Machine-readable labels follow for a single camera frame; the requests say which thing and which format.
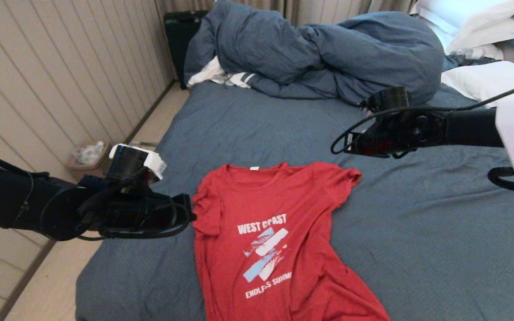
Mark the red T-shirt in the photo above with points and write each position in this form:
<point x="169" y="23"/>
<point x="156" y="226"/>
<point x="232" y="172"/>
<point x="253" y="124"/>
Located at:
<point x="261" y="200"/>

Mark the large white pillow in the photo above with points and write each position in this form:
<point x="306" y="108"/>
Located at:
<point x="484" y="80"/>

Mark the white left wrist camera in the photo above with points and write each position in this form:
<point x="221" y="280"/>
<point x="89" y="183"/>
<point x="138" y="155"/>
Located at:
<point x="159" y="166"/>

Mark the clear plastic bottle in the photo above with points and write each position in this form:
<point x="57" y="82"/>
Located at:
<point x="466" y="54"/>

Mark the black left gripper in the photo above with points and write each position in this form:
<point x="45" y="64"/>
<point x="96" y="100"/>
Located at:
<point x="150" y="214"/>

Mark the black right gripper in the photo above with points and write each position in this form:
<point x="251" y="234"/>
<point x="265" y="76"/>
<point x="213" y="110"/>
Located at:
<point x="395" y="133"/>

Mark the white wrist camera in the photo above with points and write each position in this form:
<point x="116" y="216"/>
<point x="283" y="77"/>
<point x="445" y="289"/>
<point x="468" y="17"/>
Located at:
<point x="368" y="110"/>
<point x="159" y="166"/>

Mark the clear plastic bin bag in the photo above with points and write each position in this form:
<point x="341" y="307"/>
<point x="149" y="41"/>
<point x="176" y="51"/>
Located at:
<point x="88" y="153"/>

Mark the white striped garment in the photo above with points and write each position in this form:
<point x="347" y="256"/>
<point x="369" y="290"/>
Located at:
<point x="208" y="73"/>

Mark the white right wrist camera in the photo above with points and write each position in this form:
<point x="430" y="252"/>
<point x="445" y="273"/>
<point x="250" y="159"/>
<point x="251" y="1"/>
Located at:
<point x="368" y="110"/>

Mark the blue-grey bed sheet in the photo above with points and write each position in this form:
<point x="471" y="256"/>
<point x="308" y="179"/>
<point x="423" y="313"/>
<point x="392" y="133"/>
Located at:
<point x="417" y="245"/>

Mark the black suitcase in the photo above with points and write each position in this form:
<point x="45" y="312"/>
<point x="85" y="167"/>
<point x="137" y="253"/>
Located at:
<point x="179" y="42"/>

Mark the crumpled blue-grey duvet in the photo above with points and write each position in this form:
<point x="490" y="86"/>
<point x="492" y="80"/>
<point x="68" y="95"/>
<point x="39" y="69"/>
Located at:
<point x="319" y="58"/>

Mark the brown trash bin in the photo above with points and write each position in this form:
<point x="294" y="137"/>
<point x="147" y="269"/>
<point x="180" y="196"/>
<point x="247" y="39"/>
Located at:
<point x="96" y="171"/>

